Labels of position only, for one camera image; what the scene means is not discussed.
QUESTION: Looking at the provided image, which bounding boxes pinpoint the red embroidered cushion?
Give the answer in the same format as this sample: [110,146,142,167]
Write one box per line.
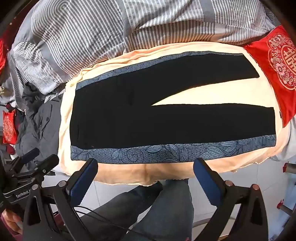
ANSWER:
[243,25,296,128]

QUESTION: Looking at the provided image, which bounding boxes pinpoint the person's left hand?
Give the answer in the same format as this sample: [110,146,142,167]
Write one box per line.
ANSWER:
[3,207,24,235]

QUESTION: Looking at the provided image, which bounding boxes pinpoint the red cloth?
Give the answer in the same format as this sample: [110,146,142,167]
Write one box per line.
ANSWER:
[0,38,11,73]

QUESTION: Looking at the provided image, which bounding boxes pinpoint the metal rack with red clips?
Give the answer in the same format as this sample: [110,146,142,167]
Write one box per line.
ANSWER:
[276,162,296,215]

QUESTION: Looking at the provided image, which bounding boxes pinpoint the thin black cable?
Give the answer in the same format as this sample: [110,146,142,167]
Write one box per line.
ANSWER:
[73,206,145,235]

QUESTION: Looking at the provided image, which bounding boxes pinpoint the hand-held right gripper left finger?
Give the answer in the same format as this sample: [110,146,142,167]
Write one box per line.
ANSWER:
[23,158,99,241]

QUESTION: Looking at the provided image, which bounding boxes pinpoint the red patterned packet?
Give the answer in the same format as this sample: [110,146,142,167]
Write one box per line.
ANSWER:
[2,109,19,145]

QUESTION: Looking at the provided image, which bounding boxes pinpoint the black pants with patterned stripe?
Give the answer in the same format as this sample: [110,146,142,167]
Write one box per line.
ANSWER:
[69,51,277,163]

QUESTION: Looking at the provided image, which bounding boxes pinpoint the peach blanket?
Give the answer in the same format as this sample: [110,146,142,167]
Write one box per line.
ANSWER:
[57,41,290,186]

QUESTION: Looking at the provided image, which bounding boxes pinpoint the person's legs in jeans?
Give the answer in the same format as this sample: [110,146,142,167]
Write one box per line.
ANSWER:
[92,178,195,241]

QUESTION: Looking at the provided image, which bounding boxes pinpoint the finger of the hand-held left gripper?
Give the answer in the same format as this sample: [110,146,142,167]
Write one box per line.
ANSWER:
[34,154,60,175]
[20,148,40,164]

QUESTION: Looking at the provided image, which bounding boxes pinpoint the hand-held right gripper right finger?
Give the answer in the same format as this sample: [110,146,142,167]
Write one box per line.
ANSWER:
[193,158,270,241]

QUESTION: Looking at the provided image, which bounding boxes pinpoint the grey jacket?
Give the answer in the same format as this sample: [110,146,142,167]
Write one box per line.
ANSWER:
[17,81,68,158]

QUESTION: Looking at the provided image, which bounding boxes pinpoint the grey striped quilt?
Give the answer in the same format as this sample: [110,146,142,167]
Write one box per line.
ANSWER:
[7,0,279,96]

